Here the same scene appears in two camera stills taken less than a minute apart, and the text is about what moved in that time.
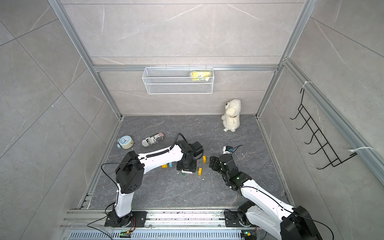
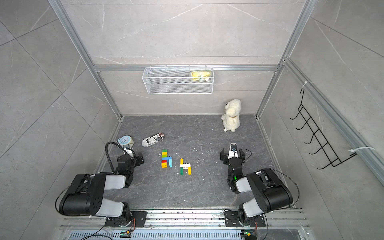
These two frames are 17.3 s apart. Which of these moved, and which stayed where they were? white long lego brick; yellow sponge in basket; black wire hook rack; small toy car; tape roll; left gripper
Moved: white long lego brick; left gripper
Stayed: tape roll; black wire hook rack; small toy car; yellow sponge in basket
